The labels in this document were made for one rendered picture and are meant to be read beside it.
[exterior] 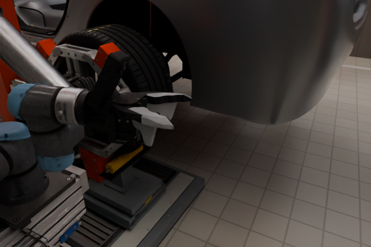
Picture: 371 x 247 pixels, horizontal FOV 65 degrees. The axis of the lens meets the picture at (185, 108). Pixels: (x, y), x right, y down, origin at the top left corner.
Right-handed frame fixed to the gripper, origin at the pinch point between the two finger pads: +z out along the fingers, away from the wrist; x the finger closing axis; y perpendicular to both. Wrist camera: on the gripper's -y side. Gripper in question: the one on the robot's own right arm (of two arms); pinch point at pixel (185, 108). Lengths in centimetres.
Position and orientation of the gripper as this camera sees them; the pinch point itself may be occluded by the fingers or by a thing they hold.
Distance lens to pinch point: 53.1
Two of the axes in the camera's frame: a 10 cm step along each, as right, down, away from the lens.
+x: -2.2, 3.2, -9.2
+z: 9.8, 1.0, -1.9
